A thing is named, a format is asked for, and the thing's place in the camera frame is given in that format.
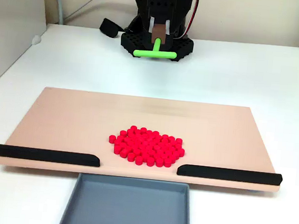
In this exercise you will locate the black board rail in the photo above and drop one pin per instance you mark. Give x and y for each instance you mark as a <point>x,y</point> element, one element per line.
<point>44,155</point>
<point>228,174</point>

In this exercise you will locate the beige plastic board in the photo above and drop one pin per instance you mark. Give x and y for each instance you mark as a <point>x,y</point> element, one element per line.
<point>58,121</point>

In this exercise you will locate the grey rectangular tray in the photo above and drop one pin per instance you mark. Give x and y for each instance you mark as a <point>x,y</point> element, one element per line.
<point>129,208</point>

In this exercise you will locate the white side panel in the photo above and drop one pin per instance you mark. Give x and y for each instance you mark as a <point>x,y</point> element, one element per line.
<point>11,37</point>

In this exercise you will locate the green T-shaped pusher tool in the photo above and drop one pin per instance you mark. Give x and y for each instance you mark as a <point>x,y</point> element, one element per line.
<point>155,53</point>

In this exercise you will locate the white round bracket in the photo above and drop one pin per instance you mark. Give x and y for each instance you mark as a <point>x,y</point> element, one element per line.
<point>36,39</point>

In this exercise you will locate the red cylindrical granule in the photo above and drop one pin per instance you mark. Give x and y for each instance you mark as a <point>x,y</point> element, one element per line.
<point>143,130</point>
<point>159,162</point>
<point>139,160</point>
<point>112,138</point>
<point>150,161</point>
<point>123,133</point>
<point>133,128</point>
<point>174,159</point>
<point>167,162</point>
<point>179,140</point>
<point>117,148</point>
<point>123,153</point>
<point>181,152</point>
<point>131,156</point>

